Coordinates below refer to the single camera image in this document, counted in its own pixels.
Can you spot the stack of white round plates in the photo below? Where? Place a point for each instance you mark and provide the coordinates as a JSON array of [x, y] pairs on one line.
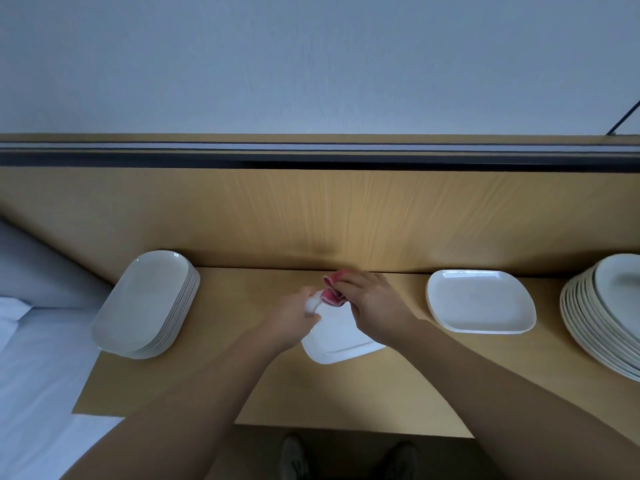
[[610, 310]]

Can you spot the pink cleaning cloth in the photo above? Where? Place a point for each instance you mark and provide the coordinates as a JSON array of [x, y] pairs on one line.
[[332, 293]]

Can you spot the black wall rail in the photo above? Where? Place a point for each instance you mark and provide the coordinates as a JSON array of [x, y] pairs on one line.
[[300, 158]]

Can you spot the grey upholstered headboard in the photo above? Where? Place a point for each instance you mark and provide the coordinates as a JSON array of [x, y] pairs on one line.
[[45, 273]]

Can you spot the person's left hand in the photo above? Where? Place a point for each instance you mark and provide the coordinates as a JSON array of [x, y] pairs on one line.
[[290, 320]]

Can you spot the person's right forearm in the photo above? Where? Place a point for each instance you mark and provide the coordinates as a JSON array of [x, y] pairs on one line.
[[530, 410]]

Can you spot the stack of white rectangular plates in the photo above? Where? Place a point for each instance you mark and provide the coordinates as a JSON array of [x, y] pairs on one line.
[[480, 300]]

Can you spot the white bed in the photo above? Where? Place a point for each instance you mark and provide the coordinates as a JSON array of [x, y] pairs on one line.
[[40, 395]]

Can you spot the pile of white oblong plates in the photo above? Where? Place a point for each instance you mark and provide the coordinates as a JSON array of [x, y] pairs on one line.
[[140, 300]]

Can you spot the person's left forearm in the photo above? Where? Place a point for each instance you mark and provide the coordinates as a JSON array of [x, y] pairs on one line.
[[165, 425]]

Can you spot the person's right hand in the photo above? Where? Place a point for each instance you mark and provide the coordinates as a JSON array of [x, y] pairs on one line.
[[382, 308]]

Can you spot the white glossy rectangular plate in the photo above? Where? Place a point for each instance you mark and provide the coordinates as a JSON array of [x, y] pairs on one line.
[[335, 345]]

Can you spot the white pillow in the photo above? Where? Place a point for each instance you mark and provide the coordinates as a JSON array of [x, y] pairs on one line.
[[10, 317]]

